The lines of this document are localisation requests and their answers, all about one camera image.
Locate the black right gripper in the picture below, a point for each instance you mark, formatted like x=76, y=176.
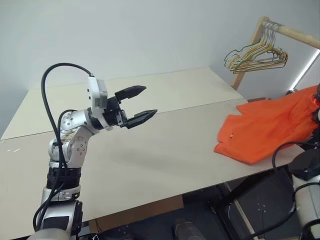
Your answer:
x=317, y=116

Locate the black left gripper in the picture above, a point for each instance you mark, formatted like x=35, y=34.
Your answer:
x=112, y=112

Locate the orange shorts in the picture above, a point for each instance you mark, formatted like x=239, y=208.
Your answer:
x=262, y=125

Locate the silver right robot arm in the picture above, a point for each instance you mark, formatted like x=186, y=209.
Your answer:
x=307, y=200

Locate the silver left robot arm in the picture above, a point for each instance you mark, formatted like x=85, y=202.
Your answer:
x=75, y=147

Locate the wooden clothes rack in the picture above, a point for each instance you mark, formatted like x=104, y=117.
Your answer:
x=300, y=33

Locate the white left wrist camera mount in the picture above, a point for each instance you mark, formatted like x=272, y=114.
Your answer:
x=96, y=97

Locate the black metal table frame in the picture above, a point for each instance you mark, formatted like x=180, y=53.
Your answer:
x=220, y=200

